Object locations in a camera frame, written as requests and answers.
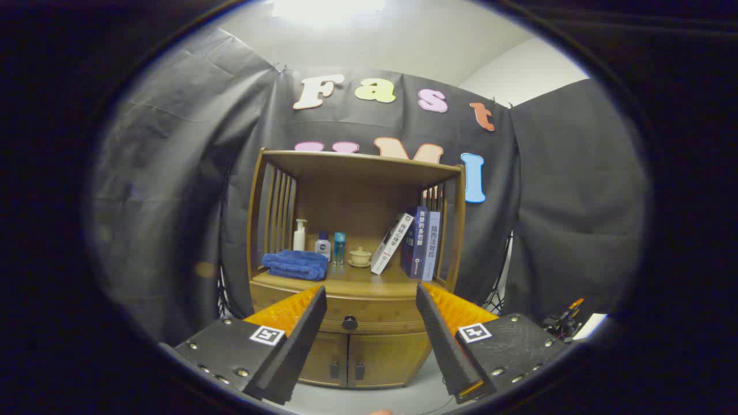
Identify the wooden cabinet door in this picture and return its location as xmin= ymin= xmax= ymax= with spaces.
xmin=348 ymin=333 xmax=433 ymax=388
xmin=297 ymin=331 xmax=349 ymax=388

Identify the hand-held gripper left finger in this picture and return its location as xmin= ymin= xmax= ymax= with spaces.
xmin=159 ymin=285 xmax=327 ymax=405

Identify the dark blue book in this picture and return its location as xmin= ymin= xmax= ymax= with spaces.
xmin=401 ymin=206 xmax=429 ymax=280

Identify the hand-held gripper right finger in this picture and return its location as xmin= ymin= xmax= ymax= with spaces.
xmin=416 ymin=282 xmax=571 ymax=404

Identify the light blue book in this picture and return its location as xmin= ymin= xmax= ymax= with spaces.
xmin=422 ymin=211 xmax=442 ymax=282

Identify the wooden countertop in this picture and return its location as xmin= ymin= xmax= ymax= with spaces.
xmin=253 ymin=267 xmax=449 ymax=299

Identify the black tripod stand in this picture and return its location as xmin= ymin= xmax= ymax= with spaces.
xmin=483 ymin=231 xmax=514 ymax=315
xmin=216 ymin=262 xmax=232 ymax=320

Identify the blue folded towel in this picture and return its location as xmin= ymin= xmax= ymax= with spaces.
xmin=261 ymin=250 xmax=329 ymax=281

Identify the black device with orange tip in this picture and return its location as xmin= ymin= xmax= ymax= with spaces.
xmin=542 ymin=298 xmax=586 ymax=341

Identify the wooden drawer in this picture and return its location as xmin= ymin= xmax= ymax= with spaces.
xmin=250 ymin=281 xmax=447 ymax=335

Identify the wooden cabinet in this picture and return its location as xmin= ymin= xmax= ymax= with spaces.
xmin=247 ymin=148 xmax=466 ymax=390

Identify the white book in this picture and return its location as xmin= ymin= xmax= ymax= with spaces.
xmin=370 ymin=213 xmax=415 ymax=275

